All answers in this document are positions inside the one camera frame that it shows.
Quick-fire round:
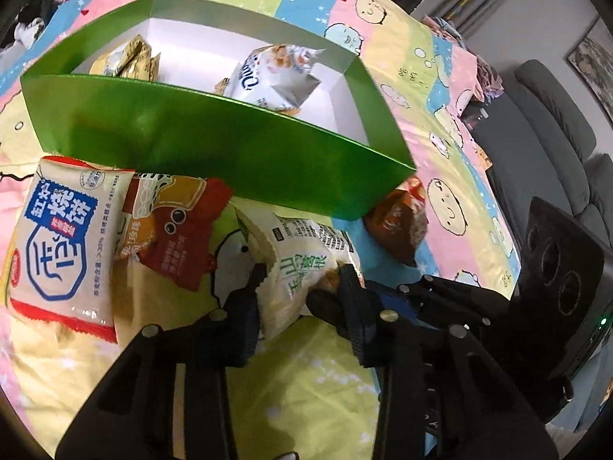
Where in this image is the red and white snack packet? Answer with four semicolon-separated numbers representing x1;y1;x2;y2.
115;171;234;292

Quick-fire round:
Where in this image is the white and blue nut packet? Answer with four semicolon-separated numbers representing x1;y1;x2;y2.
218;44;326;118

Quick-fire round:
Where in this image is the gold snack packet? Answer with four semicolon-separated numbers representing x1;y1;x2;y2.
90;33;161;82

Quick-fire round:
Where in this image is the cream packet green print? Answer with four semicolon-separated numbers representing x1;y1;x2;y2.
234;206;362;341

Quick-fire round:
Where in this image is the striped cartoon bedsheet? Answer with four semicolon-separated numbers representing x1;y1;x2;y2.
0;0;523;460

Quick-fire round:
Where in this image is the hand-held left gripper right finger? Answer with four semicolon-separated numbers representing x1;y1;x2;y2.
335;263;559;460

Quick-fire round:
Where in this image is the green cardboard box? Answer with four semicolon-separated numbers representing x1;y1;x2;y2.
20;0;417;221

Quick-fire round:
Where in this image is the dark small box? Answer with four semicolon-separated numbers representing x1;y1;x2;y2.
459;100;494;130

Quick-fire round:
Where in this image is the pink patterned cloth pile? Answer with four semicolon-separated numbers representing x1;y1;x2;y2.
420;14;505;104

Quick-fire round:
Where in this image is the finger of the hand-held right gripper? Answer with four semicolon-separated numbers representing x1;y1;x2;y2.
368;275;525;346

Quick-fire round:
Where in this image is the grey sofa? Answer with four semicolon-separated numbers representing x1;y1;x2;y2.
488;60;613;460

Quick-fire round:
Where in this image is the white packet blue print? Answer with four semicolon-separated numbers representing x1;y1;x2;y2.
5;156;136;344

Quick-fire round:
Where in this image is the brown orange snack packet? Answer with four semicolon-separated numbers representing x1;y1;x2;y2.
362;176;429;266

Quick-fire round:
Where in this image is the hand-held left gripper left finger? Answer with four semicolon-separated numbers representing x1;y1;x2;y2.
55;263;269;460

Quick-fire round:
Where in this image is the framed wall picture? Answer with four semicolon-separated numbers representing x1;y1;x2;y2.
566;16;613;123

